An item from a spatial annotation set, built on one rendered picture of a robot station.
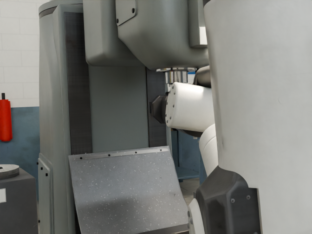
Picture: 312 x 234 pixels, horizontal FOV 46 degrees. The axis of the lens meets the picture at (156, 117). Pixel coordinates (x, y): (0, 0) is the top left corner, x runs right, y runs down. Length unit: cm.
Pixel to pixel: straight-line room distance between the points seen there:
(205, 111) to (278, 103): 28
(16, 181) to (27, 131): 424
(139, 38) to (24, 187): 33
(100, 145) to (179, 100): 63
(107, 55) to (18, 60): 412
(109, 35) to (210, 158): 47
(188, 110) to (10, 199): 33
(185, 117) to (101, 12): 41
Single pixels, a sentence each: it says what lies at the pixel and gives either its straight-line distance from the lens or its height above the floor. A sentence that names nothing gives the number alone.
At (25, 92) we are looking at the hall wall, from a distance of 489.
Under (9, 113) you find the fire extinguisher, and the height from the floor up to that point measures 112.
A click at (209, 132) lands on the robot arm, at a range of 45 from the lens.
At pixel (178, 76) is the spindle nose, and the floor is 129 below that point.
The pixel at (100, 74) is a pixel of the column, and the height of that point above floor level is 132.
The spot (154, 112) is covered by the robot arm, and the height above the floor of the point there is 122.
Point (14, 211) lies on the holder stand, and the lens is 66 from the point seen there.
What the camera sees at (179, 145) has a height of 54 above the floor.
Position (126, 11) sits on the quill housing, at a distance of 75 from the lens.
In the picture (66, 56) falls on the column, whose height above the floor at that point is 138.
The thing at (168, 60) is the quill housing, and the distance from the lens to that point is 69.
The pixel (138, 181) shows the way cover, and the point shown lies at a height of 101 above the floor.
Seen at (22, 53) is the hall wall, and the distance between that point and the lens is 493.
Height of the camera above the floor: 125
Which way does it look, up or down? 3 degrees down
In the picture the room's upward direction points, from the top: 2 degrees counter-clockwise
